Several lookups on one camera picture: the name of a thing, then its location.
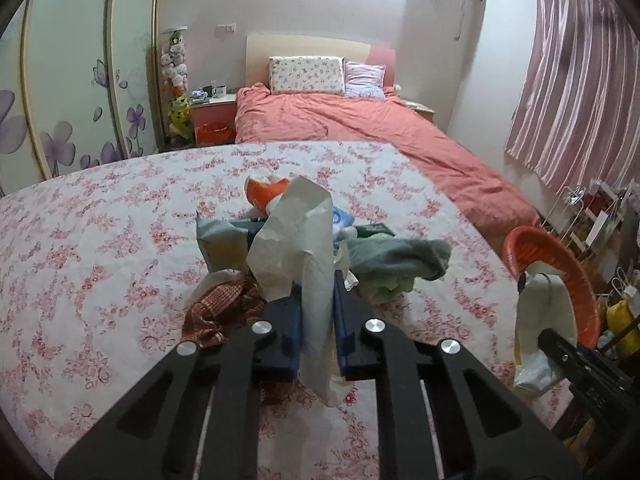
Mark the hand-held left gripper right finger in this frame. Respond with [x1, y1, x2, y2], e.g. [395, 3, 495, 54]
[332, 270, 583, 480]

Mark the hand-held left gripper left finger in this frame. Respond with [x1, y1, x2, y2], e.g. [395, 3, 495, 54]
[54, 282, 306, 480]

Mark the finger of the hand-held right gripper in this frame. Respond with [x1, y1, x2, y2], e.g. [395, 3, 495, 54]
[537, 327, 626, 387]

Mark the red plastic basket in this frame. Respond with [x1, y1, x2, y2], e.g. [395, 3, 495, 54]
[501, 225, 601, 351]

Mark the yellow bag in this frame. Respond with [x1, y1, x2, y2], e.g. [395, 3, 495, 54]
[605, 297, 640, 346]

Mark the brown patterned cloth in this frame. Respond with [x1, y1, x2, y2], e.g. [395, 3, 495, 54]
[181, 280, 271, 351]

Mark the white paper bag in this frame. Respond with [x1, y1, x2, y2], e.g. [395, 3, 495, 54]
[607, 267, 638, 301]

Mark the green towel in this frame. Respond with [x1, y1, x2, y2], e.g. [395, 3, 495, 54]
[345, 237, 453, 303]

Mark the dark green flat item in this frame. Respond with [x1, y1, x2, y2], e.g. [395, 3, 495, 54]
[357, 224, 396, 240]

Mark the blue and white packet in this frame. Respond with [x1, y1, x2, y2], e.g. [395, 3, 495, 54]
[330, 205, 357, 237]

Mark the pale green plastic packet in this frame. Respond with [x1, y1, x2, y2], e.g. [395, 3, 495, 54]
[196, 212, 261, 273]

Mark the white shelf rack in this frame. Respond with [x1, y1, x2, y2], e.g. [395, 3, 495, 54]
[575, 180, 637, 261]

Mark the pink bed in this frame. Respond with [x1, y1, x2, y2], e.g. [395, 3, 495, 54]
[235, 82, 543, 256]

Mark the orange box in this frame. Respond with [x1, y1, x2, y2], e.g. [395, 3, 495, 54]
[195, 122, 236, 147]

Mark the floral tablecloth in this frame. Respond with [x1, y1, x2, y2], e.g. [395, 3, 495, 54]
[0, 140, 576, 480]

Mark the pink and white nightstand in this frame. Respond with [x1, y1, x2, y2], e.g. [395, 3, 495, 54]
[191, 94, 237, 128]
[400, 97, 436, 122]

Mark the pink striped pillow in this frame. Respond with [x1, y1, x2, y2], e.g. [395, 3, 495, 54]
[344, 61, 387, 98]

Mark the floral pillow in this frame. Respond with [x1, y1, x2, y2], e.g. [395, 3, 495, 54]
[269, 56, 346, 95]

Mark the pink curtain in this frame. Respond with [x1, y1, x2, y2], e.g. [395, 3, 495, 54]
[505, 0, 640, 201]

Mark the plush toy tower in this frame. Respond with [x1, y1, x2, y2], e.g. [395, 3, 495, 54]
[161, 27, 193, 141]

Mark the cream and pink headboard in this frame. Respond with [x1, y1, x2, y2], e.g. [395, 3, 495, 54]
[246, 35, 397, 92]

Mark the flower print wardrobe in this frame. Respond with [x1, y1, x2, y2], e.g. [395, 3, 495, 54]
[0, 0, 163, 196]

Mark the white wire rack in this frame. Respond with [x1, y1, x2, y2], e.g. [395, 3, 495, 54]
[547, 185, 596, 246]

